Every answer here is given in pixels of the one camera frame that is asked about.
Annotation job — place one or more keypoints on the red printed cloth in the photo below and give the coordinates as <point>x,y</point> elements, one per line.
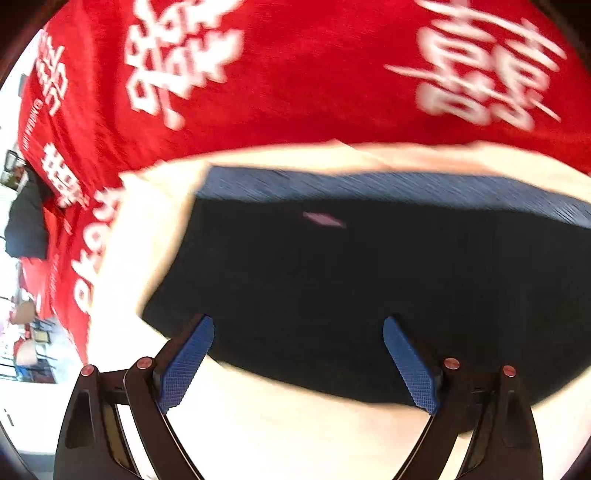
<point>277,78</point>

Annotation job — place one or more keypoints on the black chair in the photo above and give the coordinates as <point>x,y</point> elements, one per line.
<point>27,221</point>

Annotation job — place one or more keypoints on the dark navy pants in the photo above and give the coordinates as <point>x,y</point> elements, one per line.
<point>351,277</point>

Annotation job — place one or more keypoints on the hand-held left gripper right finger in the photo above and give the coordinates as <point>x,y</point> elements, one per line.
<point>411,364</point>

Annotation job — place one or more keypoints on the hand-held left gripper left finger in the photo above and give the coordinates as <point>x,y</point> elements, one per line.
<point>187,359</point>

